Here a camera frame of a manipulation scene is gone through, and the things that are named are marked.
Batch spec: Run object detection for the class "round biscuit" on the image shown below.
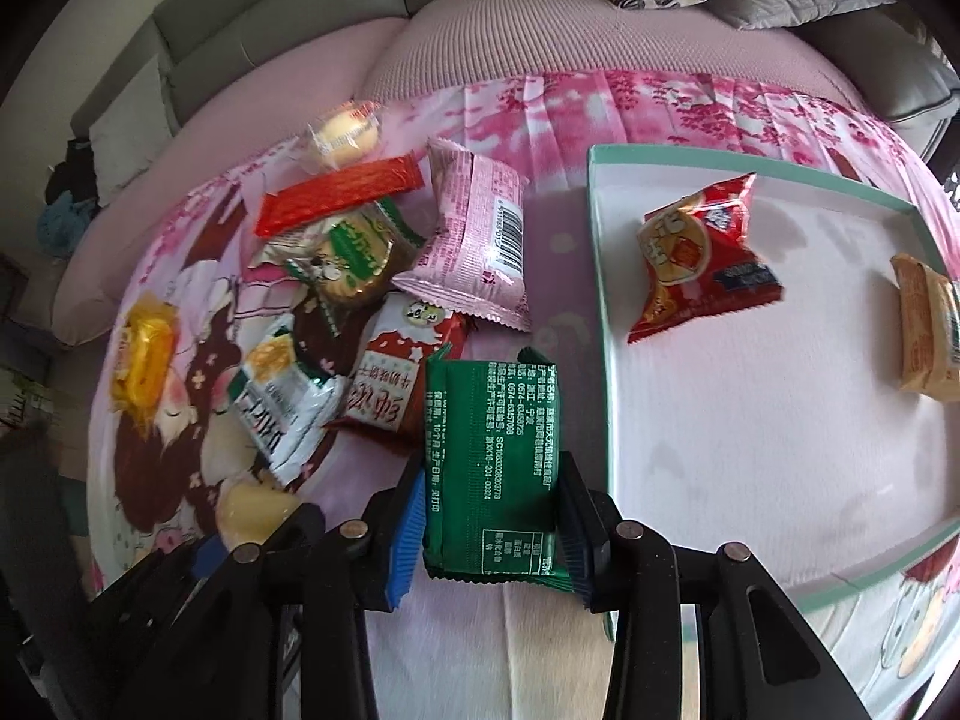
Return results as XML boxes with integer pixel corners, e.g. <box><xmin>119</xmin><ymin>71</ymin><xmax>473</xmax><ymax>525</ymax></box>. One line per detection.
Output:
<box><xmin>251</xmin><ymin>199</ymin><xmax>426</xmax><ymax>320</ymax></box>

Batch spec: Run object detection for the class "red puffed snack packet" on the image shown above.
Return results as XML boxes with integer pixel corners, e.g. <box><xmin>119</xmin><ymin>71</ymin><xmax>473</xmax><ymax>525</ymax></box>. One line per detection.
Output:
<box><xmin>628</xmin><ymin>172</ymin><xmax>785</xmax><ymax>346</ymax></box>

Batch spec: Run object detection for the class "red and white snack packet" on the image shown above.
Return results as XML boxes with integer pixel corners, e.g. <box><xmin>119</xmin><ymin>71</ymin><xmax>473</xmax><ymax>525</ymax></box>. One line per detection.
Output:
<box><xmin>326</xmin><ymin>292</ymin><xmax>467</xmax><ymax>442</ymax></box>

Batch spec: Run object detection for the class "flat red wafer packet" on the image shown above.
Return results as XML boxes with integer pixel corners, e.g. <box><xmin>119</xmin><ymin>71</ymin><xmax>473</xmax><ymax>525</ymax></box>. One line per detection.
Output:
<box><xmin>255</xmin><ymin>154</ymin><xmax>425</xmax><ymax>237</ymax></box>

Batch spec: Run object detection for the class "tan snack packet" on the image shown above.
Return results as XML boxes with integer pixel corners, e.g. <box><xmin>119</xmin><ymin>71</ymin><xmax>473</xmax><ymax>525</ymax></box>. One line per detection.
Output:
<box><xmin>890</xmin><ymin>253</ymin><xmax>960</xmax><ymax>396</ymax></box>

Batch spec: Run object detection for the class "white tray with teal rim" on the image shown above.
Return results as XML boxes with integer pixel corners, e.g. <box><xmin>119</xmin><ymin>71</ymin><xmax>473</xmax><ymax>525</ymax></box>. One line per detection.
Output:
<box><xmin>587</xmin><ymin>144</ymin><xmax>960</xmax><ymax>616</ymax></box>

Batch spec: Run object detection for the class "blue cloth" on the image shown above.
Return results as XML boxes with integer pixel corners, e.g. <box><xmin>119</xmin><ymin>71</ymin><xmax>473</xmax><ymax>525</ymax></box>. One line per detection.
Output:
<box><xmin>37</xmin><ymin>191</ymin><xmax>95</xmax><ymax>260</ymax></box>

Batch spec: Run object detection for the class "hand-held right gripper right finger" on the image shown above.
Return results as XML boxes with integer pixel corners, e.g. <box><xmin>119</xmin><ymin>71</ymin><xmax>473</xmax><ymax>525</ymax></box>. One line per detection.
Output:
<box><xmin>555</xmin><ymin>454</ymin><xmax>871</xmax><ymax>720</ymax></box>

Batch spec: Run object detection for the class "pale yellow snack packet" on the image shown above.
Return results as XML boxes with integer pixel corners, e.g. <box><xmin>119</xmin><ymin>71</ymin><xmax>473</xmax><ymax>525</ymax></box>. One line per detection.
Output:
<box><xmin>216</xmin><ymin>478</ymin><xmax>302</xmax><ymax>548</ymax></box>

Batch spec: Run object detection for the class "pink snack packet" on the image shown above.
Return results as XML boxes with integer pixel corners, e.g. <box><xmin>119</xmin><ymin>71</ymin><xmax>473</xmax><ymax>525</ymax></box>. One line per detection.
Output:
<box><xmin>391</xmin><ymin>139</ymin><xmax>532</xmax><ymax>332</ymax></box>

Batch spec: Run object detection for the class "grey sofa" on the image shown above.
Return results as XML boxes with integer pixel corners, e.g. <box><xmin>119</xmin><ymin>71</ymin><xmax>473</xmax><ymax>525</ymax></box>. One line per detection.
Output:
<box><xmin>0</xmin><ymin>0</ymin><xmax>960</xmax><ymax>196</ymax></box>

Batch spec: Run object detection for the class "dark cloth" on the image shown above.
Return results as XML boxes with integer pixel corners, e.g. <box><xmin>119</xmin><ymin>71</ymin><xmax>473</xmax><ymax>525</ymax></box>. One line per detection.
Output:
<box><xmin>45</xmin><ymin>139</ymin><xmax>98</xmax><ymax>203</ymax></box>

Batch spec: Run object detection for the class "dark green snack packet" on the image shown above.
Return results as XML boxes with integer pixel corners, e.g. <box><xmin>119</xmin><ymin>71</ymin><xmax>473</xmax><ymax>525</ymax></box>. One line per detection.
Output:
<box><xmin>422</xmin><ymin>349</ymin><xmax>575</xmax><ymax>601</ymax></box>

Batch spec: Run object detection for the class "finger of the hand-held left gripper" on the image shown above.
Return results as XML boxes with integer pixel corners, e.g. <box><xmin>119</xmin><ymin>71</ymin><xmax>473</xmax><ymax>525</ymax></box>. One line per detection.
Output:
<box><xmin>86</xmin><ymin>502</ymin><xmax>327</xmax><ymax>691</ymax></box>

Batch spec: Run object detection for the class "yellow cake in clear wrapper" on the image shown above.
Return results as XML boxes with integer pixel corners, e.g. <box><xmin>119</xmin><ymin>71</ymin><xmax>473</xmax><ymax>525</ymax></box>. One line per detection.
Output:
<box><xmin>296</xmin><ymin>101</ymin><xmax>383</xmax><ymax>170</ymax></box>

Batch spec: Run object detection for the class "green and white cracker packet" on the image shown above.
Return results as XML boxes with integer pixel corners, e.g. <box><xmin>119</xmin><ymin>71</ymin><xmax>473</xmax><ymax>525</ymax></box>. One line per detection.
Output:
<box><xmin>229</xmin><ymin>315</ymin><xmax>350</xmax><ymax>488</ymax></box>

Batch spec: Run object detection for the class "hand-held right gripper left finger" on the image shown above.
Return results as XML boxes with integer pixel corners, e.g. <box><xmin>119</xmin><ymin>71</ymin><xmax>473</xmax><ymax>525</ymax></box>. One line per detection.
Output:
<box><xmin>131</xmin><ymin>456</ymin><xmax>427</xmax><ymax>720</ymax></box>

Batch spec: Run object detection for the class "yellow orange snack packet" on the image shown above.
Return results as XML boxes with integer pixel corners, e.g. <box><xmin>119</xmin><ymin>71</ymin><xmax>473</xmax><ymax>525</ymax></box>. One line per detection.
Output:
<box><xmin>111</xmin><ymin>300</ymin><xmax>181</xmax><ymax>413</ymax></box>

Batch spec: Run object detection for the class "pink knit sofa cover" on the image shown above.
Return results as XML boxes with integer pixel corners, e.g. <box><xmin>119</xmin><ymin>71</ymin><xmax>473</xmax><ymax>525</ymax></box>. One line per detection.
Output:
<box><xmin>49</xmin><ymin>0</ymin><xmax>875</xmax><ymax>350</ymax></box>

